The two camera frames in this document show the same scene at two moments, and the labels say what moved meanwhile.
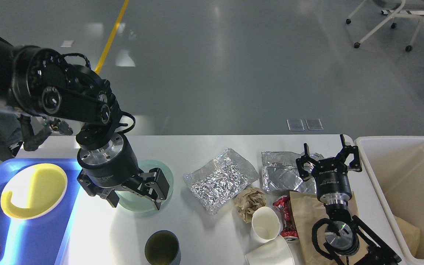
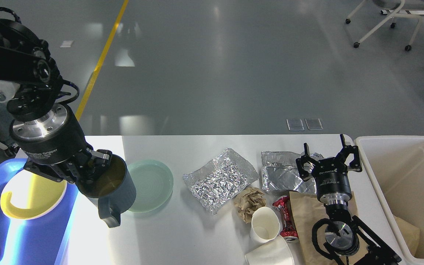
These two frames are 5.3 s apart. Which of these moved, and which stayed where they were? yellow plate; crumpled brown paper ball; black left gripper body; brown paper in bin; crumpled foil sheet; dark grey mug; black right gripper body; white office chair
Moved: black left gripper body; dark grey mug
Stayed: crumpled brown paper ball; yellow plate; white office chair; black right gripper body; crumpled foil sheet; brown paper in bin
